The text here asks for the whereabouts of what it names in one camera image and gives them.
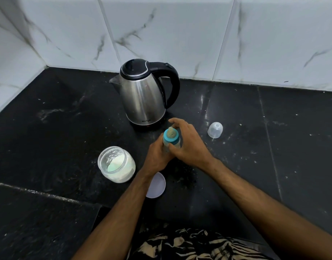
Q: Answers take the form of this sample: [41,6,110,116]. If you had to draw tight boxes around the steel electric kettle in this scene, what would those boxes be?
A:
[109,58,181,126]

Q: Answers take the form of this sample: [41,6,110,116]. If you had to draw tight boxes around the person's right forearm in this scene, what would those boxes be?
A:
[206,158,332,260]

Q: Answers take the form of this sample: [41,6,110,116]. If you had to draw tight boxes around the teal bottle nipple ring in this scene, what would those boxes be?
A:
[163,126,181,145]

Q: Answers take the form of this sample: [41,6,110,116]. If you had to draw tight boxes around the person's left forearm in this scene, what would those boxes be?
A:
[72,170,158,260]

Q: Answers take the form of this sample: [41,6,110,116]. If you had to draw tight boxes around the leaf patterned shorts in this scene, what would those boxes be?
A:
[128,228,267,260]

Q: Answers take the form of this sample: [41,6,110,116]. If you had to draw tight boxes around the glass jar of white powder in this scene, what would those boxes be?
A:
[97,146,136,184]

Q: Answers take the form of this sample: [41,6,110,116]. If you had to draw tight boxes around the small teal measuring scoop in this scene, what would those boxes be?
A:
[107,158,124,172]

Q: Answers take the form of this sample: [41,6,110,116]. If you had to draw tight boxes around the person's right hand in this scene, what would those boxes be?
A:
[168,117,216,171]

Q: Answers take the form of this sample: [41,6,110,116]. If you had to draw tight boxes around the clear baby bottle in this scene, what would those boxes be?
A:
[163,142,181,153]

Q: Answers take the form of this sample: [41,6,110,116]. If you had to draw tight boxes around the person's left hand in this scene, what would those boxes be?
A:
[141,139,177,178]

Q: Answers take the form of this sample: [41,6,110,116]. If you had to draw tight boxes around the white jar lid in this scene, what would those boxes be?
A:
[146,172,166,199]

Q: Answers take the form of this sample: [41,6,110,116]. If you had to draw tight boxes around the clear dome bottle cap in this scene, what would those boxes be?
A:
[207,121,224,139]

